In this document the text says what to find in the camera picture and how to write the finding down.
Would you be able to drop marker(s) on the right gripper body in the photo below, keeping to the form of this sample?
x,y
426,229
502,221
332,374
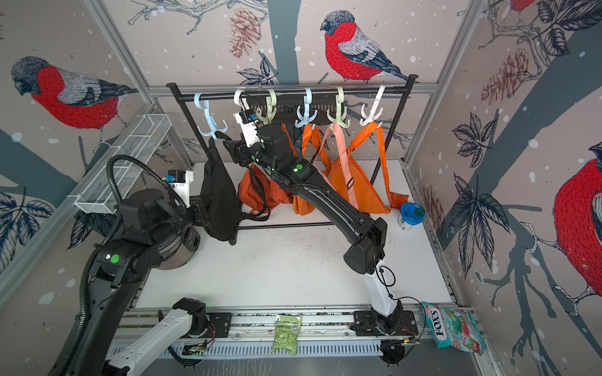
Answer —
x,y
250,154

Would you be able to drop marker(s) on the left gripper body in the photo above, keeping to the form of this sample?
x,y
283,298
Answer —
x,y
195,215

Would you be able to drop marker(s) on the black waist bag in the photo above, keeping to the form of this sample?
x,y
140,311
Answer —
x,y
225,209

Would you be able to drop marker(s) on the rust orange backpack bag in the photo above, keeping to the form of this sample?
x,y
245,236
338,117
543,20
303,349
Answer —
x,y
260,193

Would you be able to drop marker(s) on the pink waist bag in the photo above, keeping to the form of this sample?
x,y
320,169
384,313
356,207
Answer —
x,y
343,159

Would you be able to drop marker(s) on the orange sling bag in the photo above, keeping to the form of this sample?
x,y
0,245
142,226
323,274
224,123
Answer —
x,y
368,199

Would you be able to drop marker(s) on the orange crossbody bag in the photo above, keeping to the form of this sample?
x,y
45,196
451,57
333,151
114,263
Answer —
x,y
310,187

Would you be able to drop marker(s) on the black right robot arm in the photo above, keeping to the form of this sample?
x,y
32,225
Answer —
x,y
367,236

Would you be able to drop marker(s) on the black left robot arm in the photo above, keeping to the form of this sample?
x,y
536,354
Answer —
x,y
150,227

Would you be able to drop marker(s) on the light blue hook left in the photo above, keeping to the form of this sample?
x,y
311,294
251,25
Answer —
x,y
214,130

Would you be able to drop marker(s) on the light blue hook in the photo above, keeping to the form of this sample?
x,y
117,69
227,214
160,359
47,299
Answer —
x,y
214,130
304,117

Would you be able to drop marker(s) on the white hook left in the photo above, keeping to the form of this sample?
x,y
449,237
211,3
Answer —
x,y
240,100

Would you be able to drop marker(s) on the white hook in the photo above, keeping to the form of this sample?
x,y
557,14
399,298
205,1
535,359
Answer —
x,y
375,111
240,100

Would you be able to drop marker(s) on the light green hook left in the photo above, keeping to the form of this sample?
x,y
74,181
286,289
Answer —
x,y
271,109

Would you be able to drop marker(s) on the light green hook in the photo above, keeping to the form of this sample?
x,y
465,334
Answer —
x,y
339,117
271,109

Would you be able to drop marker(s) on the light blue hook right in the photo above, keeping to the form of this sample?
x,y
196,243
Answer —
x,y
304,117

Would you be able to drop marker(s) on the light green hook right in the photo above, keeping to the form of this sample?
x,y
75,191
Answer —
x,y
339,117

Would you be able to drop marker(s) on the white hook right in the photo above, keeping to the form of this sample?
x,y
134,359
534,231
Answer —
x,y
375,111

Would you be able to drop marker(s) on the black metal garment rack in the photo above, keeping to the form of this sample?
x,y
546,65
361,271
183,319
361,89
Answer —
x,y
313,133

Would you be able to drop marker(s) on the green snack packet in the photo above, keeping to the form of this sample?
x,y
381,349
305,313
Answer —
x,y
286,332

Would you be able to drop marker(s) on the red snack packet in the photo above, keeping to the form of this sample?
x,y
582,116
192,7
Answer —
x,y
397,200

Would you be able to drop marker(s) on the blue lid white bottle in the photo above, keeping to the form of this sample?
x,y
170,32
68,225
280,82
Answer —
x,y
411,215

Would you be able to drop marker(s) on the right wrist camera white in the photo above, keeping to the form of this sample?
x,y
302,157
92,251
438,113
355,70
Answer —
x,y
247,121

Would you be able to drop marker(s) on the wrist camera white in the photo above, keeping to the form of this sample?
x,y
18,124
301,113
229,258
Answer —
x,y
180,181
247,121

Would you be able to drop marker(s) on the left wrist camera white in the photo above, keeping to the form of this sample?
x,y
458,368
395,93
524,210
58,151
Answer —
x,y
180,181

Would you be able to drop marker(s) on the white wire mesh basket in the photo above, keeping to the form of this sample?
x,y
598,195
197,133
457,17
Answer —
x,y
141,144

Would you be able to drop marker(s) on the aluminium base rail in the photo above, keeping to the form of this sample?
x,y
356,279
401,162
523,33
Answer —
x,y
339,331

